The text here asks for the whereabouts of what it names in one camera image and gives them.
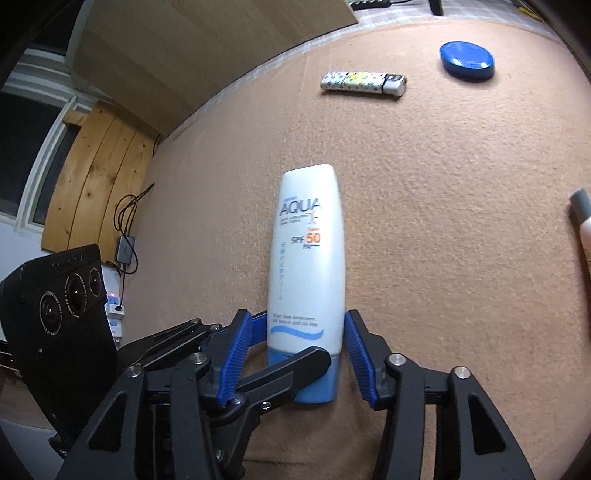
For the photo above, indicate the wooden plank panel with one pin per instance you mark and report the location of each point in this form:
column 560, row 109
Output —
column 92, row 175

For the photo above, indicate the white window frame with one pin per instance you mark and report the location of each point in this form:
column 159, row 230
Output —
column 41, row 184

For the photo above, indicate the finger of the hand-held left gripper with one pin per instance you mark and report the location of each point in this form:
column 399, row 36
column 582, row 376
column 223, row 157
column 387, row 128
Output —
column 295, row 369
column 175, row 339

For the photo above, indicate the white sunscreen bottle blue cap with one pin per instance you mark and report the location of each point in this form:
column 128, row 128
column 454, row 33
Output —
column 307, row 258

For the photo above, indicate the white power socket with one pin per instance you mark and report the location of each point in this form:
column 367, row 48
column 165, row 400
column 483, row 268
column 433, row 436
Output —
column 115, row 318

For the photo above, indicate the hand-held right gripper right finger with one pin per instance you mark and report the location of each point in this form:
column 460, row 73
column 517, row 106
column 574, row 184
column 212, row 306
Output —
column 360, row 360

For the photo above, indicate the black chair leg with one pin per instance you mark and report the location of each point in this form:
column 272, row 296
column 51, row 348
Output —
column 435, row 7

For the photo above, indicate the beige blanket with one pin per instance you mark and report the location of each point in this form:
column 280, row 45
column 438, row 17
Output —
column 438, row 230

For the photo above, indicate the black power strip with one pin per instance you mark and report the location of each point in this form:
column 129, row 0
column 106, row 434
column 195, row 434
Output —
column 369, row 3

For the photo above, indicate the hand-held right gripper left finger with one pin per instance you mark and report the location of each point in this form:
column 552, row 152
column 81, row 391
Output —
column 233, row 360

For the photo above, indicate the patterned lighter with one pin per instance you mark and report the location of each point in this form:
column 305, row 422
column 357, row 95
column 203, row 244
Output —
column 355, row 82

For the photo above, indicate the blue round tin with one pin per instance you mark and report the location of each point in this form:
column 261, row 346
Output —
column 466, row 60

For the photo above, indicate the pink tube grey cap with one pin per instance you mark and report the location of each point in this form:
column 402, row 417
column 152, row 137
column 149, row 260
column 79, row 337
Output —
column 584, row 226

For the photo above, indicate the grey power adapter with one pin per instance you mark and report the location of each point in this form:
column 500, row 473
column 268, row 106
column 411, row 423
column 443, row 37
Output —
column 125, row 249

